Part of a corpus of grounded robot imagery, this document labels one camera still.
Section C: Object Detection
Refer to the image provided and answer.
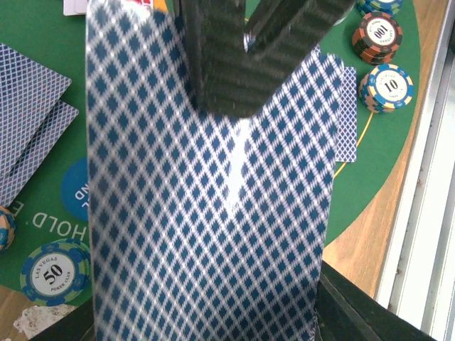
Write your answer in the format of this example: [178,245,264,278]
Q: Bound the red chip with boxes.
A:
[351,11,403,65]

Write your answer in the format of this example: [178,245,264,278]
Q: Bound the blue orange chip small blind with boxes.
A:
[0,206,16,251]

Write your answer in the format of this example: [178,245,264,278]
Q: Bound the eight of hearts card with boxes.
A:
[129,0,153,7]

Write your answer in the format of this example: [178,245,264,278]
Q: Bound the face card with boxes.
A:
[63,0,88,16]

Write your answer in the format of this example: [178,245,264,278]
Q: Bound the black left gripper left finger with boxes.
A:
[31,301,95,341]

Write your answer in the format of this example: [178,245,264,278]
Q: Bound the large white paper scrap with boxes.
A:
[13,304,76,340]

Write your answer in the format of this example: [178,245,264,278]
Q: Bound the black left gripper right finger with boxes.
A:
[316,262,434,341]

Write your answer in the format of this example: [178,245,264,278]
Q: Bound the blue small blind button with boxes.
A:
[60,157,90,222]

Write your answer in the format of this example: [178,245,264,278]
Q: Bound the teal chip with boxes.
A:
[19,239,91,306]
[356,0,404,17]

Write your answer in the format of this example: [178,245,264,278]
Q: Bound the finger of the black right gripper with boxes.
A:
[243,1,353,117]
[173,1,249,118]

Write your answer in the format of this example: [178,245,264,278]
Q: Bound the dealt card small blind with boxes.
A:
[1,100,79,206]
[1,43,72,176]

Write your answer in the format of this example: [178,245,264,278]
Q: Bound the pulled blue checkered card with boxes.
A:
[86,1,344,340]

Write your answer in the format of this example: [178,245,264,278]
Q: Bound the green round poker mat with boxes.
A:
[1,1,423,298]

